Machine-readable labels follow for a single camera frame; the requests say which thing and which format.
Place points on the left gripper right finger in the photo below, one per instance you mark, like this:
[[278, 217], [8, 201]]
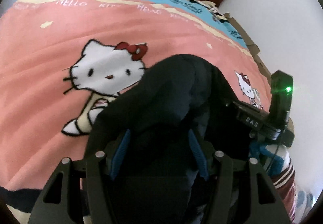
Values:
[[241, 191]]

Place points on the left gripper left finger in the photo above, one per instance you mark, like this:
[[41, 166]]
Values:
[[78, 186]]

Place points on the black puffer jacket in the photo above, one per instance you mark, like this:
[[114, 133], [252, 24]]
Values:
[[159, 179]]

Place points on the blue gloved hand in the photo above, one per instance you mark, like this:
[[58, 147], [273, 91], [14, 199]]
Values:
[[274, 158]]

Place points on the striped red white sleeve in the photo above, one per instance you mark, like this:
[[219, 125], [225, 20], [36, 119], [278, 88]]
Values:
[[283, 178]]

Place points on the brown cardboard strip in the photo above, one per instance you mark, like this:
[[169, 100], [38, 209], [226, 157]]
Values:
[[252, 47]]

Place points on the pink Hello Kitty blanket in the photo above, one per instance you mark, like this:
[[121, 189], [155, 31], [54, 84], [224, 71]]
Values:
[[63, 61]]

